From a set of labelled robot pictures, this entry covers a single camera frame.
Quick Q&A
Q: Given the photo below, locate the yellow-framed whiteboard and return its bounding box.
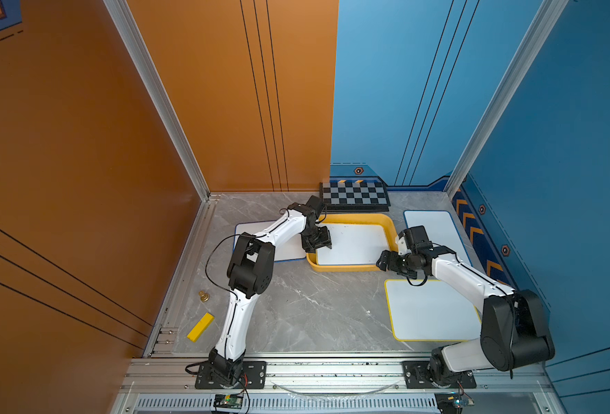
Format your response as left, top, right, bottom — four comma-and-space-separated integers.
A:
316, 224, 390, 266
384, 279, 481, 343

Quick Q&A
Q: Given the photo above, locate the yellow plastic storage box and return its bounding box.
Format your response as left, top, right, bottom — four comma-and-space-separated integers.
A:
306, 213, 397, 273

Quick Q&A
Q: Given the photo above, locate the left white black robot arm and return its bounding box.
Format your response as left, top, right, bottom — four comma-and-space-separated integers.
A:
206, 196, 332, 386

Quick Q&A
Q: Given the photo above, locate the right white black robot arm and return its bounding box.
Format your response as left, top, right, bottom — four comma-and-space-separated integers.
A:
376, 225, 555, 388

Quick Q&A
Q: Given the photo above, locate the left blue-framed whiteboard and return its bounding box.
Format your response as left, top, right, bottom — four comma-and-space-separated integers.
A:
232, 219, 308, 264

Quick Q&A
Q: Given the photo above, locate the blue-framed whiteboard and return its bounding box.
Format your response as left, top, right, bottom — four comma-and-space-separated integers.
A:
232, 219, 308, 264
403, 210, 472, 266

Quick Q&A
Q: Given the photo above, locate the right blue-framed whiteboard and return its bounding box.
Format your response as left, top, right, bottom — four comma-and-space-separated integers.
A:
403, 210, 472, 266

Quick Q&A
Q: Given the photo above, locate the black grey checkerboard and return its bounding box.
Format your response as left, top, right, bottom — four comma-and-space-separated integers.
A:
319, 178, 391, 212

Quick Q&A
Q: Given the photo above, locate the small brass knob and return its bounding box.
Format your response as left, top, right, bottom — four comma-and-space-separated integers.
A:
198, 291, 210, 303

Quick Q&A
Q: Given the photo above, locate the yellow rectangular block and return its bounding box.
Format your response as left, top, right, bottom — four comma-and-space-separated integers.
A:
186, 312, 215, 343

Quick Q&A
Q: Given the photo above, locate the right green circuit board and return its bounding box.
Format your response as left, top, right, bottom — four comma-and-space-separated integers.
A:
434, 393, 475, 414

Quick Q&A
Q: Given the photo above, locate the green circuit board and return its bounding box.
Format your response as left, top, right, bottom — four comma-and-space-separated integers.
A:
212, 394, 244, 412
434, 393, 475, 414

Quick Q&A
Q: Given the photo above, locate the left green circuit board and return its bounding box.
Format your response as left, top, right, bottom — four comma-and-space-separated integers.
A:
212, 394, 244, 412

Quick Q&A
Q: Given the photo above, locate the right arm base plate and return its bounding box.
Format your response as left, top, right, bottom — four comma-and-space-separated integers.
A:
402, 361, 477, 389

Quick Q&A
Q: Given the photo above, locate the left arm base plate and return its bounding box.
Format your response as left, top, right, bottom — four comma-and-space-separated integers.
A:
195, 361, 267, 391

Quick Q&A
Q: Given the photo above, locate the aluminium front rail frame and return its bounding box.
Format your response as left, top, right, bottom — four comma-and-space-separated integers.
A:
110, 352, 565, 413

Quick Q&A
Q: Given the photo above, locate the right aluminium corner post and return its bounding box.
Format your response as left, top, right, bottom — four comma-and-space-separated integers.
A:
444, 0, 568, 200

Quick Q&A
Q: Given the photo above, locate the aluminium corner post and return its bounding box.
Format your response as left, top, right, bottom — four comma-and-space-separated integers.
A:
103, 0, 211, 203
444, 0, 568, 200

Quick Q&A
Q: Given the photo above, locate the left aluminium corner post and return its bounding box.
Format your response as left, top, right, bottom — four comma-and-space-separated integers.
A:
103, 0, 211, 203

